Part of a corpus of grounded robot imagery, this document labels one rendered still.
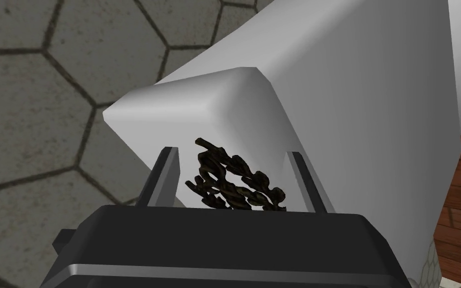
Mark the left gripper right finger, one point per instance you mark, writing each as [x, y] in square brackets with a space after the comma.
[305, 180]

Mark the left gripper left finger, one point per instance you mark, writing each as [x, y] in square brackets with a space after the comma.
[162, 180]

